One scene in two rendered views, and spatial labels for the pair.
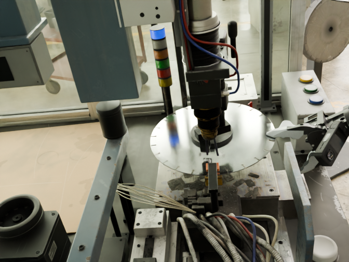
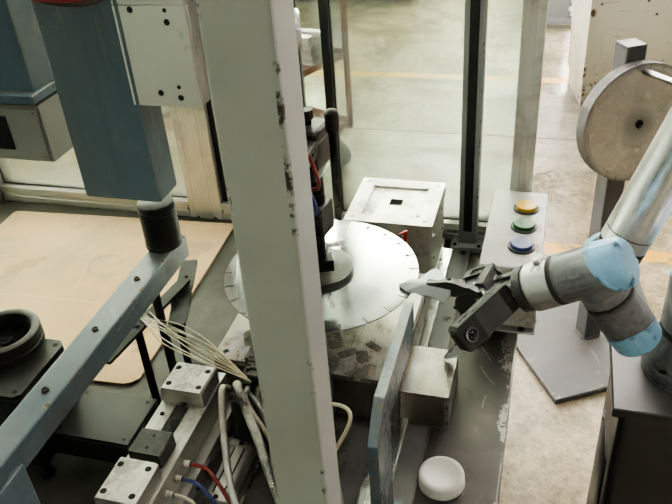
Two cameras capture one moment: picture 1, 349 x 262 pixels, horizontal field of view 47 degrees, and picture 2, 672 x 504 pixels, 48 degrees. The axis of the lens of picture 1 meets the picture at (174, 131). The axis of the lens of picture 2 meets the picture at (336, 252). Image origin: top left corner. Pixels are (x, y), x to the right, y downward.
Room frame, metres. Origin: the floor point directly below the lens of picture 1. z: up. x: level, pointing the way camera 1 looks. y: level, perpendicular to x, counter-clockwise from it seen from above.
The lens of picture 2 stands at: (-0.17, -0.31, 1.68)
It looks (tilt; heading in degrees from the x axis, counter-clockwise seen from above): 33 degrees down; 10
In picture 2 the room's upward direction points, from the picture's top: 5 degrees counter-clockwise
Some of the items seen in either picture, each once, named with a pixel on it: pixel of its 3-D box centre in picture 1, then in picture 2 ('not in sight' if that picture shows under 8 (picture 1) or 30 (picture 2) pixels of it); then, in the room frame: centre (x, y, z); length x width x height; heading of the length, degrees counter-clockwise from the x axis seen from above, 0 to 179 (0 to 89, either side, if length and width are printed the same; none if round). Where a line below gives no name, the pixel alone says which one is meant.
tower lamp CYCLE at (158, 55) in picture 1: (160, 52); not in sight; (1.15, 0.00, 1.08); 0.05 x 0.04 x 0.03; 82
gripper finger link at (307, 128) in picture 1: (304, 132); (453, 292); (0.79, -0.32, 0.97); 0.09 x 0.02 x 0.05; 71
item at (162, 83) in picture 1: (165, 80); not in sight; (1.15, 0.00, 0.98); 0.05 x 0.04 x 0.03; 82
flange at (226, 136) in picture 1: (211, 130); (320, 264); (0.86, -0.10, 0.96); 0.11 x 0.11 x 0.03
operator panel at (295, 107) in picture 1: (304, 110); (513, 258); (1.09, -0.44, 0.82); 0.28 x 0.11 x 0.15; 172
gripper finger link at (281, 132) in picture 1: (285, 127); (430, 280); (0.82, -0.28, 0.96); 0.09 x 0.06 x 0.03; 71
